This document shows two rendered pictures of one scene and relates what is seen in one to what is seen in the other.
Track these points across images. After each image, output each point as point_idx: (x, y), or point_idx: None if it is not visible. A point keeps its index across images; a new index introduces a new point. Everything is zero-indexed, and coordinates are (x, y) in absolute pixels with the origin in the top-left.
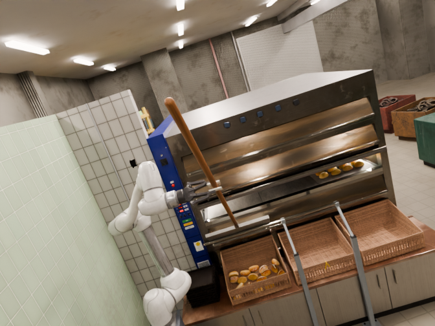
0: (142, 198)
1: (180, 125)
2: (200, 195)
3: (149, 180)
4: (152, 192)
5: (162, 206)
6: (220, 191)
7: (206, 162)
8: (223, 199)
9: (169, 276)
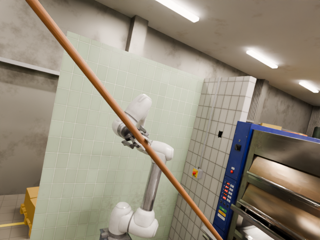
0: None
1: None
2: (130, 139)
3: (129, 105)
4: None
5: (115, 127)
6: (153, 157)
7: (98, 84)
8: (166, 175)
9: (140, 210)
